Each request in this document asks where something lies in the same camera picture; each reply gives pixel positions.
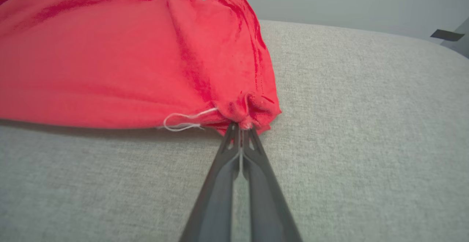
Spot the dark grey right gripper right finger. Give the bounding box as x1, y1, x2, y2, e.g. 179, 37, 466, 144
241, 126, 303, 242

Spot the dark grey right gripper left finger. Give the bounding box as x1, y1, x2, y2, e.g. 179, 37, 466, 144
179, 122, 241, 242

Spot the red garment with white stripes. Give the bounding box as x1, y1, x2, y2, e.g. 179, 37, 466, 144
0, 0, 282, 136

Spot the grey fabric sofa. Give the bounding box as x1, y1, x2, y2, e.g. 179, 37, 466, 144
0, 19, 469, 242

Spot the black tape piece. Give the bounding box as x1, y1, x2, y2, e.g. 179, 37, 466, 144
430, 29, 465, 42

